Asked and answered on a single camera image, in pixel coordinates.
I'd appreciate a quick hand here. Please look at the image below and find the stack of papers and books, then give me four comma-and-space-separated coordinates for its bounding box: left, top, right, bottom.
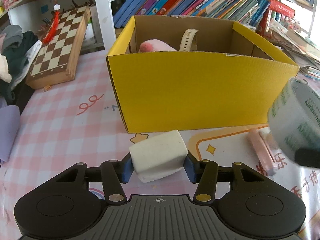
255, 0, 319, 80

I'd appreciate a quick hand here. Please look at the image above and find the pink plush toy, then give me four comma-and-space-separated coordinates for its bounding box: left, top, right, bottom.
139, 39, 176, 53

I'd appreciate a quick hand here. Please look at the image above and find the wooden chess board box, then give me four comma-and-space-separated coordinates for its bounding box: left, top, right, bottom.
26, 5, 91, 89

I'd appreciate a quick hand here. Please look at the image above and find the yellow cardboard box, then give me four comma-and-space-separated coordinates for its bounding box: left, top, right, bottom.
106, 15, 299, 133

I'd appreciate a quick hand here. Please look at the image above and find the white foam block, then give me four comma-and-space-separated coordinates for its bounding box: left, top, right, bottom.
129, 130, 188, 183

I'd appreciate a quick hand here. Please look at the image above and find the clear tape roll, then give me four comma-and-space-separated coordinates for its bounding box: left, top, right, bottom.
267, 77, 319, 161

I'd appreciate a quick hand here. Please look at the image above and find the pile of clothes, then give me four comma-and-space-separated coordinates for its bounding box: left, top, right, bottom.
1, 25, 42, 163

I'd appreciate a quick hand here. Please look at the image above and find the pink cartoon table mat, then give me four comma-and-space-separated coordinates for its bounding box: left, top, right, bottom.
1, 51, 319, 239

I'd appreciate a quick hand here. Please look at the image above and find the row of leaning books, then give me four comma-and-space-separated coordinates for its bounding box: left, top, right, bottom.
113, 0, 271, 30

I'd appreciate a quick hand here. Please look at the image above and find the red tassel ornament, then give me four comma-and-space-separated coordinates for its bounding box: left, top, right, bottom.
42, 3, 61, 44

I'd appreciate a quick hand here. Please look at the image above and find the white bookshelf frame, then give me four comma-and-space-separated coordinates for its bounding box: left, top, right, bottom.
1, 0, 116, 51

